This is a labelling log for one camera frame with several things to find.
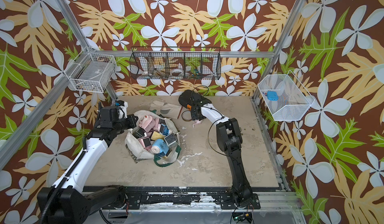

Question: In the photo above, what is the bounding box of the blue pencil sharpener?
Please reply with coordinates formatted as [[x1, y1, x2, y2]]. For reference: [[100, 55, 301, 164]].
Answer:
[[151, 139, 170, 157]]

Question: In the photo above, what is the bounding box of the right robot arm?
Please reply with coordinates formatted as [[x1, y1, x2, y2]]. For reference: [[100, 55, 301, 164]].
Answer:
[[186, 99, 258, 208]]

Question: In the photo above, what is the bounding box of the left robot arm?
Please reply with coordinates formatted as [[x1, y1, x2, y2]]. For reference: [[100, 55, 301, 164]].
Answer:
[[38, 115, 138, 224]]

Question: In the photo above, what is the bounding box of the large pink pencil sharpener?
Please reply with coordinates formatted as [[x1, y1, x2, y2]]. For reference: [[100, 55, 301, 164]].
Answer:
[[139, 116, 160, 133]]

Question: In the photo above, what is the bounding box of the yellow pencil sharpener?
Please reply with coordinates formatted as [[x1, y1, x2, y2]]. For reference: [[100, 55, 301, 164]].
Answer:
[[150, 131, 165, 141]]

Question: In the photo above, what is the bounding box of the brown tape roll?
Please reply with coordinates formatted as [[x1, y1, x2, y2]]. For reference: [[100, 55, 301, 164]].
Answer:
[[181, 110, 193, 122]]

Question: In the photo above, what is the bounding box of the black hard case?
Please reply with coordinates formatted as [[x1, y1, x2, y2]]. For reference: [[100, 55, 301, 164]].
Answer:
[[179, 90, 212, 109]]

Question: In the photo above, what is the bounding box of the cream work glove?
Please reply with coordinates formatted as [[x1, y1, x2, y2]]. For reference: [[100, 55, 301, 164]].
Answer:
[[150, 100, 182, 119]]

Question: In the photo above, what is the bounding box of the white tape roll in basket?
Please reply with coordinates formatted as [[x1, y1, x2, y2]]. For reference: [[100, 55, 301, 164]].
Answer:
[[170, 68, 184, 76]]

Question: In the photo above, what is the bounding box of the blue object in basket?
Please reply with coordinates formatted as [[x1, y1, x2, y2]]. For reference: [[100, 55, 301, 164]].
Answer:
[[266, 91, 279, 101]]

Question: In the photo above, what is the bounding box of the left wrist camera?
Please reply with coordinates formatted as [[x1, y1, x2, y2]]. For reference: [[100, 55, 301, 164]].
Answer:
[[94, 100, 128, 129]]

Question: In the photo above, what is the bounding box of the white wire basket left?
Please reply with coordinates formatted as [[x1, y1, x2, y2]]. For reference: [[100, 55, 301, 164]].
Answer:
[[66, 47, 117, 93]]

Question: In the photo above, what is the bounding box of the white wire basket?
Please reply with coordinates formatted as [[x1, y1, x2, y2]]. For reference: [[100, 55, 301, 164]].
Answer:
[[258, 71, 315, 122], [66, 47, 117, 93]]

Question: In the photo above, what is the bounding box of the black wire basket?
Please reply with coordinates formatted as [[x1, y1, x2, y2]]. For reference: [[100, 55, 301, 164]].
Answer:
[[128, 46, 222, 80]]

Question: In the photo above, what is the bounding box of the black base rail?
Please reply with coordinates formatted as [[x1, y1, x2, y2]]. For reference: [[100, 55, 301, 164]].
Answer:
[[100, 186, 261, 210]]

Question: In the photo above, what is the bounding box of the white wire basket right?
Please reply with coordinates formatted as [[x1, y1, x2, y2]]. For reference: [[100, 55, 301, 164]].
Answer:
[[258, 71, 315, 122]]

